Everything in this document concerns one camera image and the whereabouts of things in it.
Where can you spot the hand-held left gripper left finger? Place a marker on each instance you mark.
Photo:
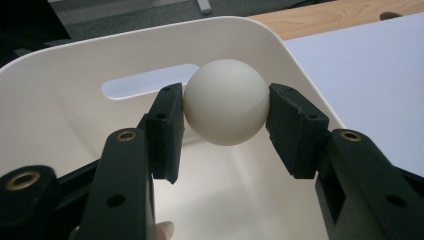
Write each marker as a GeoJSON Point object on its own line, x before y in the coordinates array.
{"type": "Point", "coordinates": [166, 133]}

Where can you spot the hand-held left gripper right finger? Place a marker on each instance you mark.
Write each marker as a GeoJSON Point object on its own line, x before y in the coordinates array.
{"type": "Point", "coordinates": [295, 133]}

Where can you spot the white metal stand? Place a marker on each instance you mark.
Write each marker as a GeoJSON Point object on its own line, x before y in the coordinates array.
{"type": "Point", "coordinates": [204, 6]}

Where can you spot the white plastic bin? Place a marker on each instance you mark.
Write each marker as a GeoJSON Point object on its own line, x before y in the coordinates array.
{"type": "Point", "coordinates": [66, 100]}

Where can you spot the white gridded table sheet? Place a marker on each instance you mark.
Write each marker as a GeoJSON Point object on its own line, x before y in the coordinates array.
{"type": "Point", "coordinates": [366, 83]}

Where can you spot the white egg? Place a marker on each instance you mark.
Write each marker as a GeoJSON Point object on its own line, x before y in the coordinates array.
{"type": "Point", "coordinates": [226, 103]}

